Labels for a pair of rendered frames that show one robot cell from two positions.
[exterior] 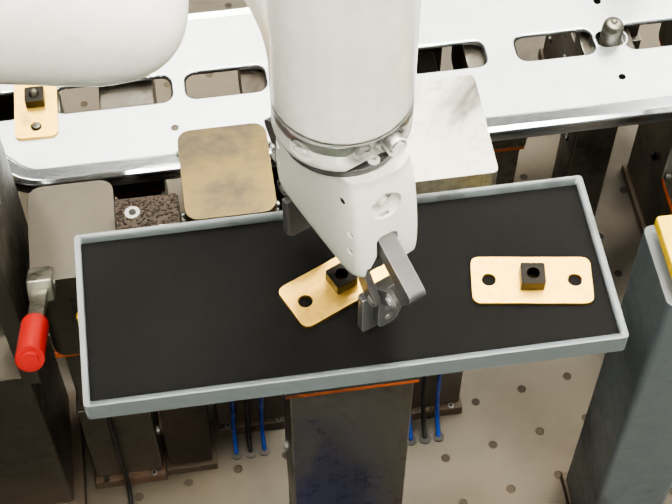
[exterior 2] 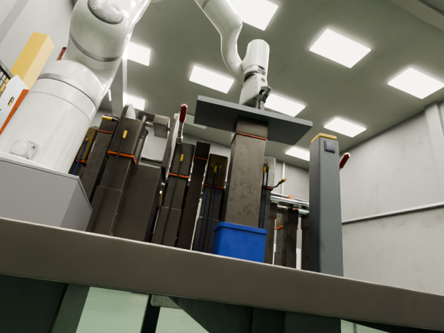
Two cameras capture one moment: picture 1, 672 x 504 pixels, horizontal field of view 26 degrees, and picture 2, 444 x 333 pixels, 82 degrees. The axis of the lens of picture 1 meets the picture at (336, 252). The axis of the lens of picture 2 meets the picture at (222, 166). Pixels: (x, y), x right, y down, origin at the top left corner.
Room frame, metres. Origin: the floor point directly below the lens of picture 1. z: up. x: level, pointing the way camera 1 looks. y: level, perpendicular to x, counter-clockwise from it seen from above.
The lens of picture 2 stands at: (-0.19, 0.05, 0.68)
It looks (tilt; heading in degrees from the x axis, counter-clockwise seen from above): 23 degrees up; 1
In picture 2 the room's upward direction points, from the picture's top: 9 degrees clockwise
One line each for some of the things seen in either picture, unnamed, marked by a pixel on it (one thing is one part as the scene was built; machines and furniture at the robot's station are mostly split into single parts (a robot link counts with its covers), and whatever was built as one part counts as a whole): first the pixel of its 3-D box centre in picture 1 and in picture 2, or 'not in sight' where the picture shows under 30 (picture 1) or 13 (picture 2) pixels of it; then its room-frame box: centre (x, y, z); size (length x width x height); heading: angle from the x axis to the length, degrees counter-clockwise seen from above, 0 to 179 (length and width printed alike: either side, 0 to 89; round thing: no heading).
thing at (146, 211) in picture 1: (172, 350); (192, 198); (0.63, 0.14, 0.90); 0.05 x 0.05 x 0.40; 8
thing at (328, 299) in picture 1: (341, 278); not in sight; (0.54, 0.00, 1.17); 0.08 x 0.04 x 0.01; 123
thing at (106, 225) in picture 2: not in sight; (113, 178); (0.50, 0.36, 0.89); 0.09 x 0.08 x 0.38; 8
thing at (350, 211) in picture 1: (341, 168); (253, 90); (0.54, 0.00, 1.29); 0.10 x 0.07 x 0.11; 33
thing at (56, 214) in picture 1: (105, 364); (174, 199); (0.63, 0.20, 0.89); 0.12 x 0.07 x 0.38; 8
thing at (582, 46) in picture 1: (586, 141); (289, 243); (0.91, -0.25, 0.84); 0.05 x 0.05 x 0.29; 8
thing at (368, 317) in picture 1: (390, 305); (262, 102); (0.49, -0.04, 1.21); 0.03 x 0.03 x 0.07; 33
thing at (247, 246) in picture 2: not in sight; (236, 248); (0.43, 0.00, 0.74); 0.11 x 0.10 x 0.09; 98
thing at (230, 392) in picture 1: (345, 292); (250, 122); (0.53, -0.01, 1.16); 0.37 x 0.14 x 0.02; 98
